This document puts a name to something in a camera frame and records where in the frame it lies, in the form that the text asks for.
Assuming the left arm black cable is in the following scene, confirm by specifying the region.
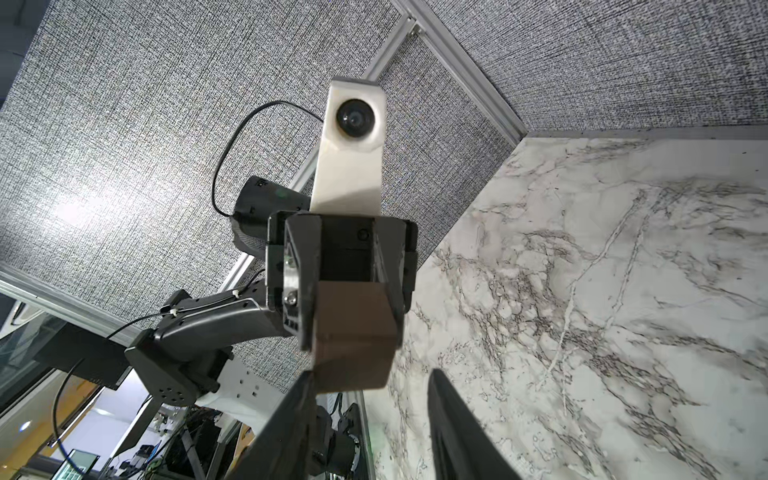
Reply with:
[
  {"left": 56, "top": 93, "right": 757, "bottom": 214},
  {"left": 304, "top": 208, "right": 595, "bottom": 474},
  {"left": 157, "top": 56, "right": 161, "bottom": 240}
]
[{"left": 51, "top": 99, "right": 325, "bottom": 475}]

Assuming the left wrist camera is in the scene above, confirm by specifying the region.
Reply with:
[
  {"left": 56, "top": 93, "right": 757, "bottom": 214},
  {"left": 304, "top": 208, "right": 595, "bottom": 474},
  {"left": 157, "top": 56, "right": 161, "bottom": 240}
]
[{"left": 310, "top": 77, "right": 387, "bottom": 217}]

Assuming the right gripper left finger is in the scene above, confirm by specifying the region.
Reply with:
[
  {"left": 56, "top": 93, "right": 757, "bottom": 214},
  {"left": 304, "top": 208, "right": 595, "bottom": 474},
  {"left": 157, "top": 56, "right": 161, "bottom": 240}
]
[{"left": 225, "top": 371, "right": 316, "bottom": 479}]

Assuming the dark brown triangular block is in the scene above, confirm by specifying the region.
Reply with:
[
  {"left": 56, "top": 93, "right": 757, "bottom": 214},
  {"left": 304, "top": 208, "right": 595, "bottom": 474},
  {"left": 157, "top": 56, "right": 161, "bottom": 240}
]
[{"left": 311, "top": 281, "right": 398, "bottom": 393}]

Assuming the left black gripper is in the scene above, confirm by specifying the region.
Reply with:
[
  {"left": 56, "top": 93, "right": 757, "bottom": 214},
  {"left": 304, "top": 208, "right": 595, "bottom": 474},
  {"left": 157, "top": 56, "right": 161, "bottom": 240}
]
[{"left": 265, "top": 211, "right": 419, "bottom": 351}]

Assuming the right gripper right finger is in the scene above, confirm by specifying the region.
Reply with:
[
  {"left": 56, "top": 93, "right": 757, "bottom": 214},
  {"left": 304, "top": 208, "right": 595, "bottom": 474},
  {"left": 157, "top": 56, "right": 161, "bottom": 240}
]
[{"left": 427, "top": 369, "right": 521, "bottom": 480}]

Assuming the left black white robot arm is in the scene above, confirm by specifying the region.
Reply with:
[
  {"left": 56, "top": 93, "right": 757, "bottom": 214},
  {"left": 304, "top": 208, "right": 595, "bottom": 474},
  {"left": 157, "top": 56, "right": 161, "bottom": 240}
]
[{"left": 126, "top": 176, "right": 418, "bottom": 429}]

